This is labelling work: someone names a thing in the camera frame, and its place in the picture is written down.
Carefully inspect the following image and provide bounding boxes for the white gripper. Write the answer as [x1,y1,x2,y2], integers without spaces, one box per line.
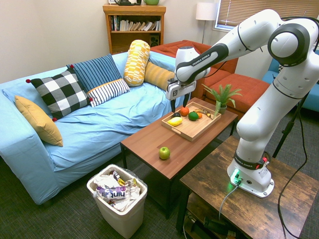
[166,81,196,114]

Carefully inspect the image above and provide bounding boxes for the green apple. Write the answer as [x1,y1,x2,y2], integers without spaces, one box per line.
[159,146,171,160]

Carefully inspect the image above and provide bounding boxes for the wooden tray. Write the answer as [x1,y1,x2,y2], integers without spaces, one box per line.
[161,101,222,142]

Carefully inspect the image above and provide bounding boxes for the yellow lemon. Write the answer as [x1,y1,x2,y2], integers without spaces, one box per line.
[166,117,183,127]

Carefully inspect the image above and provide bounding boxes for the overripe spotted banana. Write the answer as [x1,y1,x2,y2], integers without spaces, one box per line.
[194,108,213,119]

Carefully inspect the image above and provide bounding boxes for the mustard striped pillow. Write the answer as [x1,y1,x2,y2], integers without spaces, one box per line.
[144,61,175,91]

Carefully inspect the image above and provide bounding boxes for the green fern plant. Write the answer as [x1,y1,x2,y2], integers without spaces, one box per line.
[201,84,243,118]

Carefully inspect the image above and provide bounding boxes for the reddish wooden coffee table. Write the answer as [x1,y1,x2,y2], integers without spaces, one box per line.
[120,97,239,220]

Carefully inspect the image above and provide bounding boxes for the yellow patterned bolster pillow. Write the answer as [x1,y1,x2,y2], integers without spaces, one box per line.
[123,39,151,87]

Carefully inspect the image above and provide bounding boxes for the orange sofa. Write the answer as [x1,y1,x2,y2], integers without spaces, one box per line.
[150,39,271,120]

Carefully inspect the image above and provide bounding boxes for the white navy striped pillow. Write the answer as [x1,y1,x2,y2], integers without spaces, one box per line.
[86,78,131,108]

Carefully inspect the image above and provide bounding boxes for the wooden bookshelf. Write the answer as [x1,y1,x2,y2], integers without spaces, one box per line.
[102,4,166,55]

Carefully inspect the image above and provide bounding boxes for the light blue sofa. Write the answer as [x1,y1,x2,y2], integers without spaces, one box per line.
[0,51,185,205]

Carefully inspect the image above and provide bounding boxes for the row of books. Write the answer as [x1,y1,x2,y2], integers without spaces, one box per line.
[110,15,161,32]

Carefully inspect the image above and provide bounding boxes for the blue striped pillow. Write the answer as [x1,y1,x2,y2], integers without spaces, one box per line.
[66,53,123,93]

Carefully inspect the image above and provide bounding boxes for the white shade floor lamp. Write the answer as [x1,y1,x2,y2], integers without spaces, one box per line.
[195,2,219,45]

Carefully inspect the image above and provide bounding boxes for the black tripod stand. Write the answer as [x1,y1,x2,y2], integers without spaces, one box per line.
[272,89,310,159]

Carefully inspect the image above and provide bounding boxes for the white purple hint wrapper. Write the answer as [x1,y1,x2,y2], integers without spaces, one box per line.
[96,185,141,203]

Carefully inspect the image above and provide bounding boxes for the black white checkered pillow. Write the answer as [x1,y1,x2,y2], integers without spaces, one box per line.
[25,64,93,122]

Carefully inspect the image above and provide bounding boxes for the wooden window blinds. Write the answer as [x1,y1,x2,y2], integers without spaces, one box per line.
[215,0,319,28]

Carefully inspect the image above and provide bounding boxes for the black device under table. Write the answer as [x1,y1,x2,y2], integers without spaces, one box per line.
[203,216,233,235]

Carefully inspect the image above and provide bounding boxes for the cream plastic trash bin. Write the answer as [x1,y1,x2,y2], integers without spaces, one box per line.
[86,163,148,239]

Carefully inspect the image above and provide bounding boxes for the rustic dark wood side table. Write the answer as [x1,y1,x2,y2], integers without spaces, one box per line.
[175,135,319,239]

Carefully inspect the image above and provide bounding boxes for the blue armchair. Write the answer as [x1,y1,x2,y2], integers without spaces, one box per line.
[261,49,319,113]

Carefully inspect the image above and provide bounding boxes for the plain mustard pillow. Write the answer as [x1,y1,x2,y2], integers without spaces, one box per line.
[14,95,64,147]

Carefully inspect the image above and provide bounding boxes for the grey base cable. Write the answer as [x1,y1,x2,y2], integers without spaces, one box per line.
[218,183,240,221]

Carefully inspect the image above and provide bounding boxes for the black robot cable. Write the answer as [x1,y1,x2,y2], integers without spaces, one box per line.
[277,14,319,239]

